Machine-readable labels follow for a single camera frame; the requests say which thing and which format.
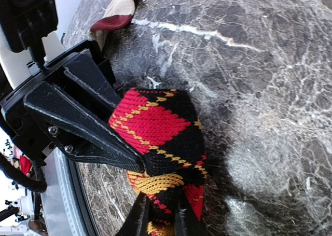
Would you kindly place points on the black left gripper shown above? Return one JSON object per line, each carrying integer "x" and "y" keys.
{"x": 67, "y": 105}

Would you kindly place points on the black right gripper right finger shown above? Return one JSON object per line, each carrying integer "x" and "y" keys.
{"x": 185, "y": 220}

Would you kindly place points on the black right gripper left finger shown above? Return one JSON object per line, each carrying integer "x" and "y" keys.
{"x": 137, "y": 221}

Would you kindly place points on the black argyle sock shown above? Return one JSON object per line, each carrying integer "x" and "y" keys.
{"x": 163, "y": 126}

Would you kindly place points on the beige striped sock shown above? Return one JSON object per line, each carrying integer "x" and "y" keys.
{"x": 118, "y": 15}

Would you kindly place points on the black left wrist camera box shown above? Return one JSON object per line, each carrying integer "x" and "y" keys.
{"x": 24, "y": 22}

